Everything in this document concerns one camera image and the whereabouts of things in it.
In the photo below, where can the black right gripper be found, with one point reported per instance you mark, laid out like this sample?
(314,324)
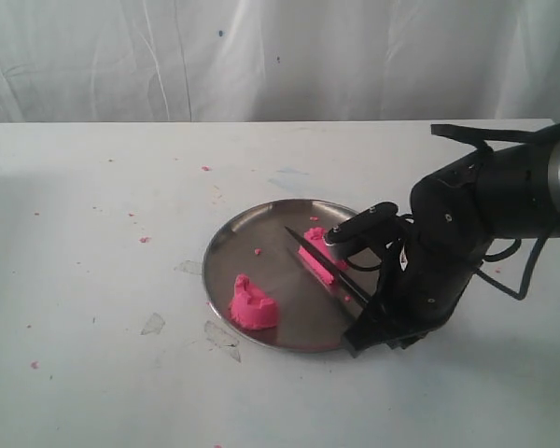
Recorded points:
(421,282)

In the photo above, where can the black knife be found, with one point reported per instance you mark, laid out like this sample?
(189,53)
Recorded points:
(346,282)

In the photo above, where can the pink clay lump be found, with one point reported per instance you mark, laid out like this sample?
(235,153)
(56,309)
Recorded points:
(250,307)

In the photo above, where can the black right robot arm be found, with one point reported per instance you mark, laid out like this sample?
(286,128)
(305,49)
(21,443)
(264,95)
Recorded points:
(474,210)

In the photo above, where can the white backdrop curtain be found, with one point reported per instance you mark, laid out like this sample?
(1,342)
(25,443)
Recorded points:
(278,60)

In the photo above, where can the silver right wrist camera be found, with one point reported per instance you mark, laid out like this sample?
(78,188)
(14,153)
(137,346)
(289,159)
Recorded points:
(375,227)

